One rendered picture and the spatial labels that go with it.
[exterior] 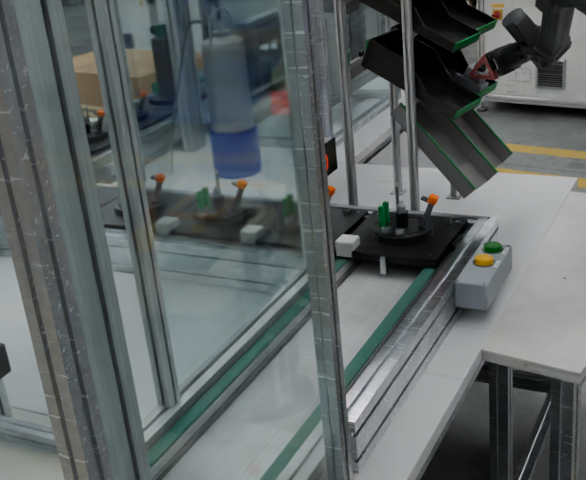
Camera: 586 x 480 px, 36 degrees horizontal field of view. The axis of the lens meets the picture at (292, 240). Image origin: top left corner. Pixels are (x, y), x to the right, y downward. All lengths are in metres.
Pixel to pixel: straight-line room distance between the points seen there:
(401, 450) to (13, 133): 1.05
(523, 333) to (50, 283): 1.33
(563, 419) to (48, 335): 1.31
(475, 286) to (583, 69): 4.47
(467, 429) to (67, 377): 2.44
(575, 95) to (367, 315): 4.59
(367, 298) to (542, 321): 0.37
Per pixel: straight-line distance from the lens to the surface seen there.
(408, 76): 2.23
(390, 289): 2.00
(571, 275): 2.19
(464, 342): 1.91
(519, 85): 6.48
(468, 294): 1.93
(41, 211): 0.75
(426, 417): 1.68
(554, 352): 1.88
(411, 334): 1.73
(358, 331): 1.84
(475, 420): 3.19
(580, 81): 6.32
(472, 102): 2.28
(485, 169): 2.38
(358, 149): 3.13
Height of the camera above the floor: 1.81
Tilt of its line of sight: 23 degrees down
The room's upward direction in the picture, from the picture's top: 6 degrees counter-clockwise
